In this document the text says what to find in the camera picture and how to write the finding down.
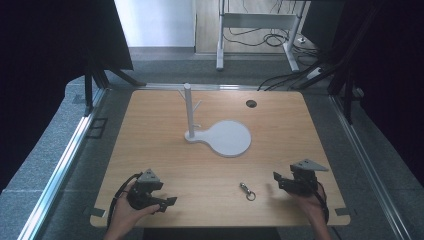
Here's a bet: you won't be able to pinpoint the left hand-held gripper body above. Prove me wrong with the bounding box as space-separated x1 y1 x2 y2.
126 168 165 211

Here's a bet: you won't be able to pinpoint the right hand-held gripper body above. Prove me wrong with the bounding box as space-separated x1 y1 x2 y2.
289 158 330 197

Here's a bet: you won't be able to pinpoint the metal key ring with clasp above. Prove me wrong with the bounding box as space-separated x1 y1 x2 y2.
238 181 257 202

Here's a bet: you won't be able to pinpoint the white peg stand round base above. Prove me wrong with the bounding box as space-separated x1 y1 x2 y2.
177 82 253 159

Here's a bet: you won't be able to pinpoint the person's left hand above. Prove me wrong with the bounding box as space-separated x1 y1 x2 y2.
107 181 161 236

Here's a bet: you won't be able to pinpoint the person's right hand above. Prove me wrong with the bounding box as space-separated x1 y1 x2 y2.
289 183 328 224

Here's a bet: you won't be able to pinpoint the black metal stand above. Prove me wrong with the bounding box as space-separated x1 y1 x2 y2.
82 59 147 118
295 6 381 126

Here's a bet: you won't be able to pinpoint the white power strip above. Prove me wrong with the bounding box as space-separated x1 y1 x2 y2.
305 66 323 81

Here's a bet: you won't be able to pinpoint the dark curtain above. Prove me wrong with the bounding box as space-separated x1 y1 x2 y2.
301 0 424 188
0 0 134 194

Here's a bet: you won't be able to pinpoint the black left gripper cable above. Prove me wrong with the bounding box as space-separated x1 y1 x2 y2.
106 171 144 229

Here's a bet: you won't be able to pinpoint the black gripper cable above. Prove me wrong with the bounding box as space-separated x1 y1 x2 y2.
312 180 331 225
106 171 144 229

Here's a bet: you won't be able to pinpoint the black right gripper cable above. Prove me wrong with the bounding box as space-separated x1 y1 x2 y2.
312 180 331 225

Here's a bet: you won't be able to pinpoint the aluminium rail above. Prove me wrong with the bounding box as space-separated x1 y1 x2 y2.
16 87 108 240
328 94 414 240

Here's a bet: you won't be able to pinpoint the black floor cables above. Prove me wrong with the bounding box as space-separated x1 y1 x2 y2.
223 0 323 92

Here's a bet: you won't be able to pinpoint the white metal desk frame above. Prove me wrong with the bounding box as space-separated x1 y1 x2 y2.
215 0 307 73

